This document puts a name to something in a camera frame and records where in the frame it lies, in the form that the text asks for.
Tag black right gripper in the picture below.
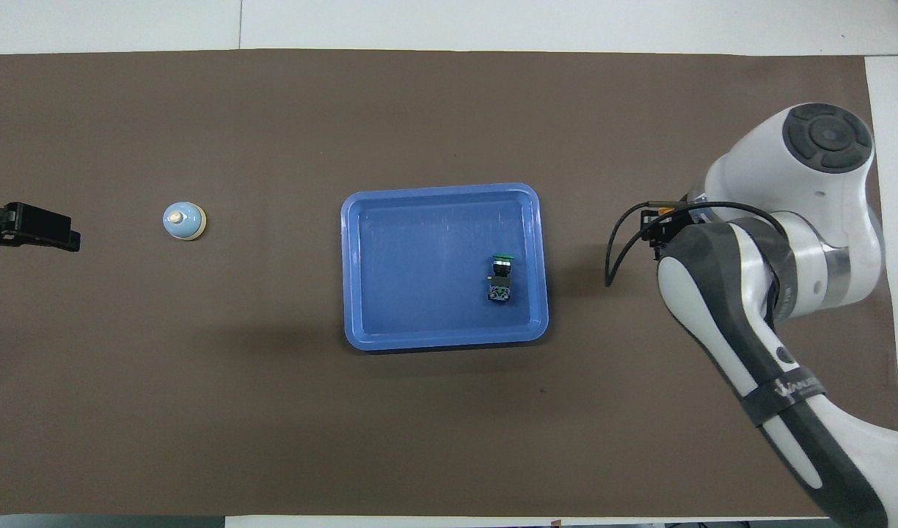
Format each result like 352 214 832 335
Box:
642 198 696 259

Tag green push button switch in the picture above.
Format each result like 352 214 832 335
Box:
487 252 516 305

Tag light blue desk bell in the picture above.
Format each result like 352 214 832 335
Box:
162 201 208 242

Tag blue plastic tray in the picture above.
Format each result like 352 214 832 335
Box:
340 183 550 352

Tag brown table mat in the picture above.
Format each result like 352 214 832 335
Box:
0 48 898 518

